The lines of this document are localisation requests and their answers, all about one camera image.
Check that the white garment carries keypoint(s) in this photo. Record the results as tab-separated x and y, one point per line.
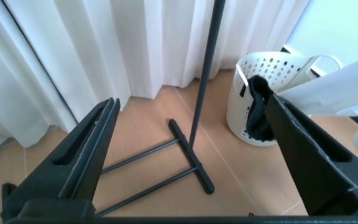
337	93

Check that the beige curtain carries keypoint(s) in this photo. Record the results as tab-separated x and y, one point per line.
104	46

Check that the white laundry basket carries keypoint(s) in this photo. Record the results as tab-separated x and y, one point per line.
238	118

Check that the black garment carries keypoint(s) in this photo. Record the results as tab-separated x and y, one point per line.
256	124

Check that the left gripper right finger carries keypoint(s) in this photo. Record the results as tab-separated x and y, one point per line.
322	161

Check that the black clothes rack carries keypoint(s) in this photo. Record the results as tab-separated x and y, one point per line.
207	62

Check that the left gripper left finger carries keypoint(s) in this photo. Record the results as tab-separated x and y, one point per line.
57	186

